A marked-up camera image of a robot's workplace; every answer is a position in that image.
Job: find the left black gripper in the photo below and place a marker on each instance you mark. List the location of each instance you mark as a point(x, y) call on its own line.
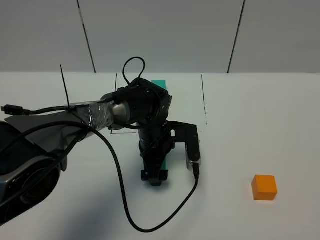
point(153, 144)

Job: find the orange block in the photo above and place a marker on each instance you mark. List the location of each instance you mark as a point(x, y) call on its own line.
point(264, 187)

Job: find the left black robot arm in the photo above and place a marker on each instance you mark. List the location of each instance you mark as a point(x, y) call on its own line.
point(34, 145)

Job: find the teal template block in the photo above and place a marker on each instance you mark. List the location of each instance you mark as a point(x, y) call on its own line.
point(159, 85)

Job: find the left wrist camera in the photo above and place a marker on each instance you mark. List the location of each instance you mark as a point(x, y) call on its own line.
point(186, 133)

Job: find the black cable tie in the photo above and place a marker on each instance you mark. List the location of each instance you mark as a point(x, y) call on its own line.
point(65, 87)

